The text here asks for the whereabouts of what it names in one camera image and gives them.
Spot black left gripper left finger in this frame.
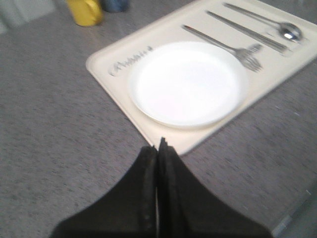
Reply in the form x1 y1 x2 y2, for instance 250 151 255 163
50 147 157 238

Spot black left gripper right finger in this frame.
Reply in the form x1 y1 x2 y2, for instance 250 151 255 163
158 138 272 238

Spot white round plate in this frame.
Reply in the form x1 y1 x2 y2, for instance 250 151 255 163
128 42 249 128

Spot silver metal fork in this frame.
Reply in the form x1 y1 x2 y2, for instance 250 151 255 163
182 25 262 72

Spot silver metal spoon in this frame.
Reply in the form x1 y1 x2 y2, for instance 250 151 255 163
223 2 304 43

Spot cream rabbit serving tray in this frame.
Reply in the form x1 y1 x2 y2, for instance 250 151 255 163
86 0 317 154

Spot yellow mug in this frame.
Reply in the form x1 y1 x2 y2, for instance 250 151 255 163
66 0 103 27

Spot blue mug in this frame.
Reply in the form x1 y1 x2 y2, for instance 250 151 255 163
101 0 129 13

